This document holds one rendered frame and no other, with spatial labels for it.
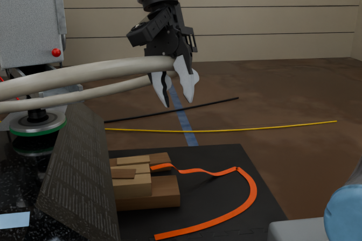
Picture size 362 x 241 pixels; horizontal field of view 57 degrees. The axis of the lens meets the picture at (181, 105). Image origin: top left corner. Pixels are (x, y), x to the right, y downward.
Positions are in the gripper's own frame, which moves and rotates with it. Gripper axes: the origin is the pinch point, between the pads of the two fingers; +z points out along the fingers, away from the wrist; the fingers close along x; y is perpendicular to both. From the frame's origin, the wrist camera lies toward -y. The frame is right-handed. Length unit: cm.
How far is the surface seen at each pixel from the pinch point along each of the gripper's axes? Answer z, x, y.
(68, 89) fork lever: -10, 50, 21
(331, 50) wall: -30, 11, 676
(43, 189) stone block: 18, 57, 10
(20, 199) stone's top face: 19, 58, 3
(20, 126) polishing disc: -2, 86, 28
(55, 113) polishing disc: -5, 84, 44
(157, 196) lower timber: 59, 94, 117
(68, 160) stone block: 14, 69, 32
